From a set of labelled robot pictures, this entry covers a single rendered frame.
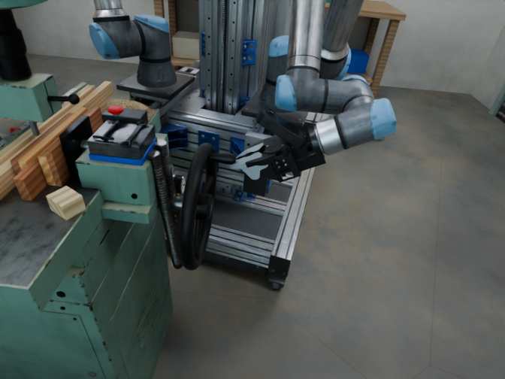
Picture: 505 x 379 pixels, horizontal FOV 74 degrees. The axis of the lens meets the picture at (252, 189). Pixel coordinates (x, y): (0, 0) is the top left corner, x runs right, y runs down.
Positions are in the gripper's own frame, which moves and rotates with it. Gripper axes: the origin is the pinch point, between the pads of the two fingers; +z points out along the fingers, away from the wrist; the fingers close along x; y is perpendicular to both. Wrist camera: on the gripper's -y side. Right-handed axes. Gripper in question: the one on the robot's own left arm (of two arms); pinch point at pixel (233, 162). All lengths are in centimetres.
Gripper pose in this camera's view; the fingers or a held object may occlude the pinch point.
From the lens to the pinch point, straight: 78.4
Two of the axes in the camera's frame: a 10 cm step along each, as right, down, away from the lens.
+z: -9.0, 2.9, 3.3
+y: 4.3, 7.3, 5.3
